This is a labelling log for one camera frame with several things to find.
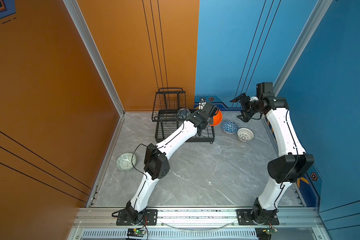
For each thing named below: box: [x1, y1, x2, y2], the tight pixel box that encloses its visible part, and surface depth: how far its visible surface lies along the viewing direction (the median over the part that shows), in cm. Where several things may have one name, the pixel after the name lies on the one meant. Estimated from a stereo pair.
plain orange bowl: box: [209, 109, 223, 126], surface depth 88 cm
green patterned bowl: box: [116, 152, 137, 172], surface depth 93 cm
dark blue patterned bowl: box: [221, 120, 239, 135], surface depth 111 cm
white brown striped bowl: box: [237, 127, 255, 143], surface depth 105 cm
